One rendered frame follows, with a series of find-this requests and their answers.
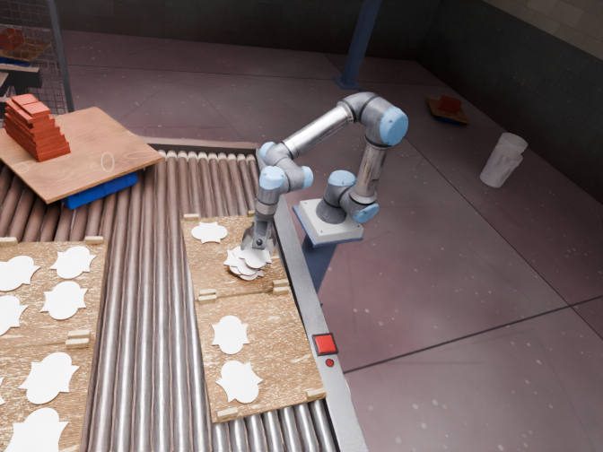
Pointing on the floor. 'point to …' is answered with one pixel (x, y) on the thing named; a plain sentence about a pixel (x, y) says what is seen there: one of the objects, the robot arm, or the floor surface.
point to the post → (359, 45)
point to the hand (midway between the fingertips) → (256, 252)
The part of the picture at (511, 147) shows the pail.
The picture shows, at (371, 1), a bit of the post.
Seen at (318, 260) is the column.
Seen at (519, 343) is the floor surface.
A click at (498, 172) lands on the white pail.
